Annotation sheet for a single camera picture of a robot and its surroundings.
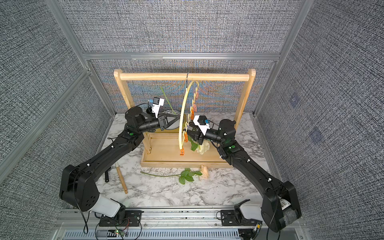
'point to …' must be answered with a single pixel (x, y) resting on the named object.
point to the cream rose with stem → (202, 147)
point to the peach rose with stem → (187, 174)
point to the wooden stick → (121, 177)
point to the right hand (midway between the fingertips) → (186, 122)
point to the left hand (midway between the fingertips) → (181, 117)
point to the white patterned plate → (172, 119)
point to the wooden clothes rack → (161, 148)
